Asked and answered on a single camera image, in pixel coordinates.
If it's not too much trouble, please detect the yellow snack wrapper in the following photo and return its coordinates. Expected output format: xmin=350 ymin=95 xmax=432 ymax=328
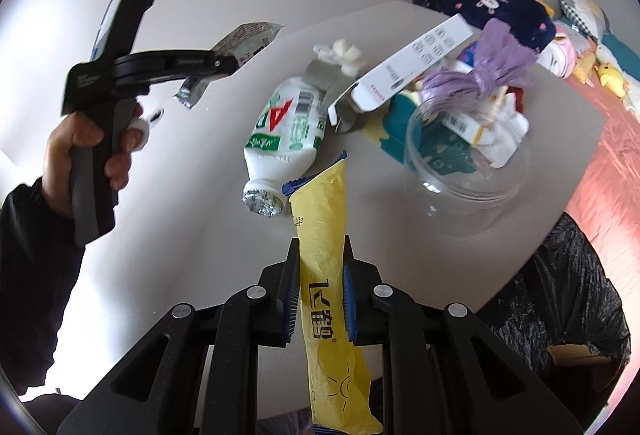
xmin=284 ymin=152 xmax=383 ymax=434

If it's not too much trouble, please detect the silver foil wrapper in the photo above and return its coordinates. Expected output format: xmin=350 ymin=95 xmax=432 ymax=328
xmin=174 ymin=22 xmax=283 ymax=109

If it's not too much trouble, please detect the clear plastic jar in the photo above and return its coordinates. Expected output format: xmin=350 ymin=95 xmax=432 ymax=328
xmin=404 ymin=94 xmax=529 ymax=237

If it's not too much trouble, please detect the white green milk bottle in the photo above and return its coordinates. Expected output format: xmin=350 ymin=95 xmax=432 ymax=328
xmin=242 ymin=76 xmax=326 ymax=217

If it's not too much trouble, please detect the white cardboard box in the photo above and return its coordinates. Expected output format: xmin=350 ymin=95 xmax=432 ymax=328
xmin=326 ymin=14 xmax=473 ymax=129

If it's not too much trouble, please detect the white tissue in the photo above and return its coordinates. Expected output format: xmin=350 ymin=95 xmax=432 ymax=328
xmin=314 ymin=38 xmax=366 ymax=78

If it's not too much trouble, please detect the left black sleeve forearm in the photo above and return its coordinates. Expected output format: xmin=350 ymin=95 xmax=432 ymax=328
xmin=1 ymin=180 xmax=85 ymax=395

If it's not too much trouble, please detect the black trash bag bin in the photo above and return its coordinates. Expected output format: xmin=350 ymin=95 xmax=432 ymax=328
xmin=476 ymin=214 xmax=631 ymax=427

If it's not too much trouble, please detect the person's left hand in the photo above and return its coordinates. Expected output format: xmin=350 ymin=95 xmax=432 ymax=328
xmin=41 ymin=112 xmax=143 ymax=218

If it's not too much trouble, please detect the pink bed sheet mattress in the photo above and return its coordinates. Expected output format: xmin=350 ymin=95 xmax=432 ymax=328
xmin=563 ymin=74 xmax=640 ymax=295

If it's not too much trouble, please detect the pink white clothes pile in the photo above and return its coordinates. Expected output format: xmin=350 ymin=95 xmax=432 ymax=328
xmin=536 ymin=0 xmax=577 ymax=78

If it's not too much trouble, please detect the navy bunny blanket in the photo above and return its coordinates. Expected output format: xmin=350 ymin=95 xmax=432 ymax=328
xmin=438 ymin=0 xmax=555 ymax=52

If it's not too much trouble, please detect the yellow duck plush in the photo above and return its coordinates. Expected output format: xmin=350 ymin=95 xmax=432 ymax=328
xmin=598 ymin=62 xmax=628 ymax=100

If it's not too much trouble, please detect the teal pillow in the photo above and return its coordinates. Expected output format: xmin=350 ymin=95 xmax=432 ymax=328
xmin=602 ymin=32 xmax=640 ymax=80

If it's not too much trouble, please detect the checkered patchwork pillow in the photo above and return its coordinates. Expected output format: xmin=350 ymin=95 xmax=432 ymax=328
xmin=559 ymin=0 xmax=610 ymax=42

